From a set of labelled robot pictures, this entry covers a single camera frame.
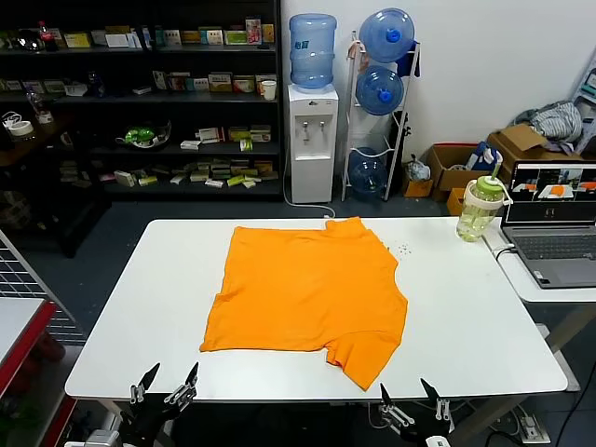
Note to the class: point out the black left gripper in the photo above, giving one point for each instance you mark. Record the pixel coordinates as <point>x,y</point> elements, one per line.
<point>149,419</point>

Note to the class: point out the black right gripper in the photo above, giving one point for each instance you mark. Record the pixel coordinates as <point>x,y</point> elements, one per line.
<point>423,429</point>

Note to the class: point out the orange t-shirt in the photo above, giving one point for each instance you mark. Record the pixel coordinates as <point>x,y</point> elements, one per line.
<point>302,288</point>

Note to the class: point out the grey clothes pile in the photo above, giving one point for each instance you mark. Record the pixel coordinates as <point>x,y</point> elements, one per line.
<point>556,118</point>

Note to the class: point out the white work table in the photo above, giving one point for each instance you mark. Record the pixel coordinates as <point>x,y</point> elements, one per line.
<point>442,326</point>

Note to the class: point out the white power strip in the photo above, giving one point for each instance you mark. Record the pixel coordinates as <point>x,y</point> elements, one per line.
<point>531,426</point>

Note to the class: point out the small dark crumbs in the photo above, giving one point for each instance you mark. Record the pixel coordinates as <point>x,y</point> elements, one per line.
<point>402,249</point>

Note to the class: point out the small white side table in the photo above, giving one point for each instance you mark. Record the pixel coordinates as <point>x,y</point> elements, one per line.
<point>517,284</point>

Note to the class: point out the red framed white cart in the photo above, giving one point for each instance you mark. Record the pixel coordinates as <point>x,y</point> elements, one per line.
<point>18,321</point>

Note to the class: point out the lime green flat box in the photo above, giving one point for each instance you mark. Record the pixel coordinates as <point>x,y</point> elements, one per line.
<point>148,180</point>

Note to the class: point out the green lid drinking bottle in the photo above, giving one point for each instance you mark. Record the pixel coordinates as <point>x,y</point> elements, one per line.
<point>475,209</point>

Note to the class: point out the small yellow box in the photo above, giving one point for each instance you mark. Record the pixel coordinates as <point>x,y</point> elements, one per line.
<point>456,202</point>
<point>416,188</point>

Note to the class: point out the grey laptop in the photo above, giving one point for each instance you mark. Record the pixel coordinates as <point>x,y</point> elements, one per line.
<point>549,247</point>

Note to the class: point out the white cube box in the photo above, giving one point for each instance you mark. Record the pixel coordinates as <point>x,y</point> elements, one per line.
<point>125,178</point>

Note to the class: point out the large open cardboard box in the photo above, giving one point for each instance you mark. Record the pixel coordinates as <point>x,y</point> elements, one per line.
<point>447,181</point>

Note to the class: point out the white plastic bag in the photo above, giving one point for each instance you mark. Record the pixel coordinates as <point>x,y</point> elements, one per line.
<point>418,170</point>

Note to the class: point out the flat white medicine box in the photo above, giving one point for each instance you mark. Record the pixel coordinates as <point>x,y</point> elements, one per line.
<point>190,144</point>

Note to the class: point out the glass bowl with green items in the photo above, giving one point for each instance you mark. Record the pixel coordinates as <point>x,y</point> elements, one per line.
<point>142,137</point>

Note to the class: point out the small green white box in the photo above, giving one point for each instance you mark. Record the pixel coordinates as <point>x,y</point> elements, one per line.
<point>247,145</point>

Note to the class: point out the white water dispenser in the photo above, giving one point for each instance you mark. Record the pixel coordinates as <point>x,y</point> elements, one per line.
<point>312,177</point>

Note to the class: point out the blue white bag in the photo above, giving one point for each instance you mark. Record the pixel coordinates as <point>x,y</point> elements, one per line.
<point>484,156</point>

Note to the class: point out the dark wooden table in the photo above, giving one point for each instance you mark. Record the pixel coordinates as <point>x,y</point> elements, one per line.
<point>42,144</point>

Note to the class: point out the black pole object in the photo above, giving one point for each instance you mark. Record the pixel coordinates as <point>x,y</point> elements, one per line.
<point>406,132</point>

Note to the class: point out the black shelf unit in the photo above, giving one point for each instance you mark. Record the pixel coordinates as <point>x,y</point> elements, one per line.
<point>116,99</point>

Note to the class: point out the cardboard box with flaps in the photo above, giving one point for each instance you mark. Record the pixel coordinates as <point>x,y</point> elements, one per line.
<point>521,137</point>

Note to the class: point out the white tape roll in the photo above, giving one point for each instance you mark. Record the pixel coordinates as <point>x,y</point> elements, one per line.
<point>18,126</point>

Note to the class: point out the tall white medicine box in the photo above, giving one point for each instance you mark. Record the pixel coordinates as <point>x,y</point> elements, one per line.
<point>159,80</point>

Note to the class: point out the clear plastic bottle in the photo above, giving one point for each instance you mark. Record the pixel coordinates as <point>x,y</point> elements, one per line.
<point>39,107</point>

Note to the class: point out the yellow white medicine box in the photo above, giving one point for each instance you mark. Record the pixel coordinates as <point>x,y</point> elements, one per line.
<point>220,83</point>

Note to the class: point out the dark blue bottle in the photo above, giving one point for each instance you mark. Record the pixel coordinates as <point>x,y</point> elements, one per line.
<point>96,85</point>

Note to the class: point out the red white medicine box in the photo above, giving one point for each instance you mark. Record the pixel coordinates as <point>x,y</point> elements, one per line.
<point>244,85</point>

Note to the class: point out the white paper cup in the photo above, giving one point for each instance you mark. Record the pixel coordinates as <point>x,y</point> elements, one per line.
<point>268,90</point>

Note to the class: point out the teal white medicine box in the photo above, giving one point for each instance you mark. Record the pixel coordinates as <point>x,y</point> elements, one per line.
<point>172,37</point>

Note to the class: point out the plain white box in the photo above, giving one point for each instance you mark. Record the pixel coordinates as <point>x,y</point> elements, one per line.
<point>117,40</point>

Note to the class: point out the green white medicine box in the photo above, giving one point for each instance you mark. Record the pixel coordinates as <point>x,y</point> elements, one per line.
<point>235,37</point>
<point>212,36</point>

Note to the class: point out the white step stool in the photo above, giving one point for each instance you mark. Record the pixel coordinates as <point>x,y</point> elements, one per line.
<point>587,88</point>

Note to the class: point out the pink medicine box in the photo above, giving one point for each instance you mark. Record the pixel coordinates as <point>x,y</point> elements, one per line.
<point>253,31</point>

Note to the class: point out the blue labelled water jug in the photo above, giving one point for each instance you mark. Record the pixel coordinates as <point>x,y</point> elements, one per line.
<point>313,51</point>

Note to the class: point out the cola bottle red cap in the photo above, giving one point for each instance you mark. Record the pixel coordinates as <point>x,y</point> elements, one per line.
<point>46,37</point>

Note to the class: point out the dark glass bowl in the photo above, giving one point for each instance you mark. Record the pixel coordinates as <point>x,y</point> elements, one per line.
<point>30,42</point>

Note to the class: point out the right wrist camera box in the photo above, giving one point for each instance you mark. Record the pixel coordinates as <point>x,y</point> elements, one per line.
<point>437,441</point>

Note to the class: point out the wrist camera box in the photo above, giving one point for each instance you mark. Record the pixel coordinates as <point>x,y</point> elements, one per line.
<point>437,441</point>
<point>103,440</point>

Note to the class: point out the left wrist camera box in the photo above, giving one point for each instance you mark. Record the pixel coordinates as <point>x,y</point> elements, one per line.
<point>103,440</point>

